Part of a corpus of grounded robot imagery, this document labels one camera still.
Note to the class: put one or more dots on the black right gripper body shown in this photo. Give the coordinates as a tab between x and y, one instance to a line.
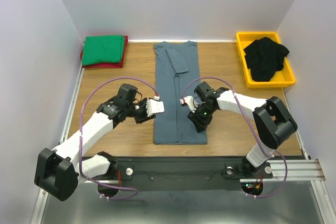
202	115

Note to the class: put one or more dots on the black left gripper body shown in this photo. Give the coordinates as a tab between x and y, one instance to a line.
138	110

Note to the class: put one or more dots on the blue-grey t-shirt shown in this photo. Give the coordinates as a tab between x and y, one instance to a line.
176	65

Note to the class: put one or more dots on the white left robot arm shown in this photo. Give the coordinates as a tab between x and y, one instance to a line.
60	170

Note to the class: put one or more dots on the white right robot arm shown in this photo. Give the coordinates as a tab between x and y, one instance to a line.
269	120

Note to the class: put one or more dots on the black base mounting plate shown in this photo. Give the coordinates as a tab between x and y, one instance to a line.
184	173

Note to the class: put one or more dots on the folded red t-shirt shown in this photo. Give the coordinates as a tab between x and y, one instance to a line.
105	65

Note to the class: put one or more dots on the folded green t-shirt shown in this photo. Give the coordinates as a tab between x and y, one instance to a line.
103	49

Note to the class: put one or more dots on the small electronics board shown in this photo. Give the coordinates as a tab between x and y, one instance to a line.
255	188

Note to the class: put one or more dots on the black crumpled t-shirt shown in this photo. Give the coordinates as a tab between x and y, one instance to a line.
264	57

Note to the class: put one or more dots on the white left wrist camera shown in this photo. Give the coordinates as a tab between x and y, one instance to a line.
154	106

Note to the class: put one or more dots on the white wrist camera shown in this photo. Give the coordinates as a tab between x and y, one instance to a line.
154	106
190	102

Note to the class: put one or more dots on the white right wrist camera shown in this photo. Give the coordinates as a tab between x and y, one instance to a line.
190	102

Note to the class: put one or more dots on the aluminium extrusion rail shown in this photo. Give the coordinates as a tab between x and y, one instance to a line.
297	169

